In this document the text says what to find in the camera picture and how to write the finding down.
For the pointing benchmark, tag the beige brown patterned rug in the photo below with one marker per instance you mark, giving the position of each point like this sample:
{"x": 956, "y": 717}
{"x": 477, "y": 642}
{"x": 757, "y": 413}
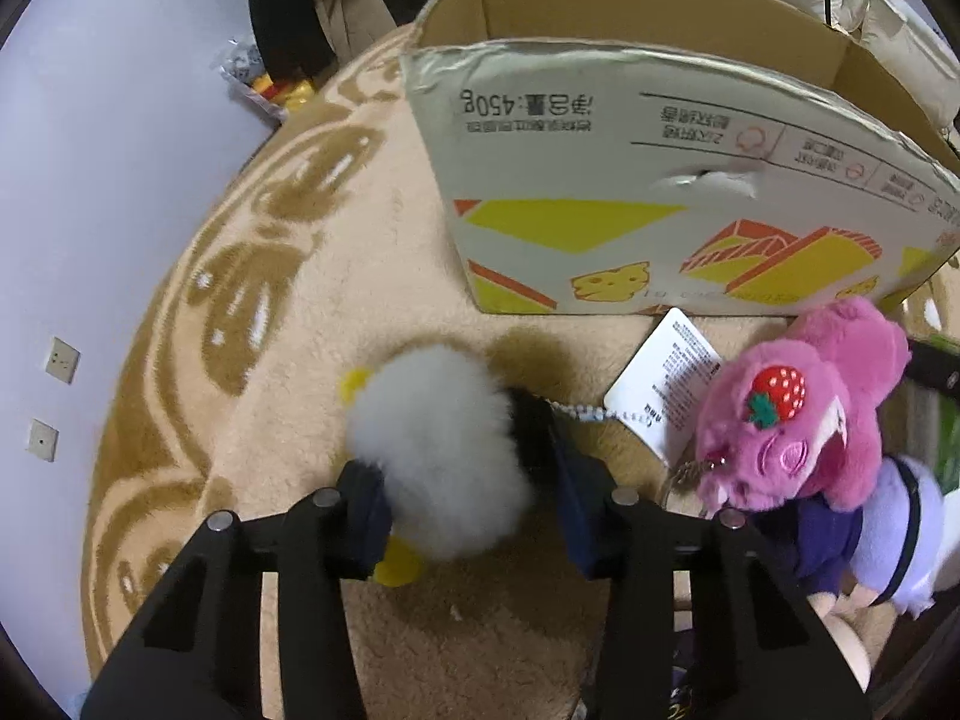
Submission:
{"x": 315, "y": 300}

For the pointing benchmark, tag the white paper hang tag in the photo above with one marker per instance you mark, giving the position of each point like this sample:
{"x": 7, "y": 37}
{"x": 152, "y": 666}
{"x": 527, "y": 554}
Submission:
{"x": 664, "y": 382}

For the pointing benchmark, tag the white padded jacket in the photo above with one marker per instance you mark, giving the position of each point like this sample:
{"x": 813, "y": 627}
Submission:
{"x": 892, "y": 7}

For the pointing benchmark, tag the white fluffy plush toy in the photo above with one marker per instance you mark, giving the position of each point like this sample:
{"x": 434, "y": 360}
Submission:
{"x": 442, "y": 450}

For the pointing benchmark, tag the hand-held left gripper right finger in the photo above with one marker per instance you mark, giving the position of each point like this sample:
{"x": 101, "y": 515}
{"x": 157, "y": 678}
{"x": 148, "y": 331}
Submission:
{"x": 579, "y": 514}

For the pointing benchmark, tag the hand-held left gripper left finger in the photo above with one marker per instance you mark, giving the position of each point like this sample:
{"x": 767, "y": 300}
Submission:
{"x": 364, "y": 521}

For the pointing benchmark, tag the printed cardboard box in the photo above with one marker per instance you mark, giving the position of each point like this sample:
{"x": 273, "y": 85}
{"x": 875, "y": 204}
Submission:
{"x": 637, "y": 135}

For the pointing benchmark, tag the white wall socket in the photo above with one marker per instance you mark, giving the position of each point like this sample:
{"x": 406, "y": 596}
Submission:
{"x": 41, "y": 439}
{"x": 61, "y": 358}

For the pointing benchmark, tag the pink plush toy with strawberry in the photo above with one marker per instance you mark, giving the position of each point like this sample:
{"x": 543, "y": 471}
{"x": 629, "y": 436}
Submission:
{"x": 810, "y": 405}

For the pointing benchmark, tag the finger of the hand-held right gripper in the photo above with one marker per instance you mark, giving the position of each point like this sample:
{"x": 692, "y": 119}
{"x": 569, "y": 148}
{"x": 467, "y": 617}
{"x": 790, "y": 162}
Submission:
{"x": 937, "y": 366}

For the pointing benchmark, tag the clear plastic bag with toys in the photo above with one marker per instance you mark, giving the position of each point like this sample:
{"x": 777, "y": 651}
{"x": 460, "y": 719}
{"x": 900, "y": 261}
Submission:
{"x": 259, "y": 79}

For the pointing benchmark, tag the plush doll in purple clothes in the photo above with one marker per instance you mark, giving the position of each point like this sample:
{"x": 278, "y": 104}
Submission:
{"x": 892, "y": 540}

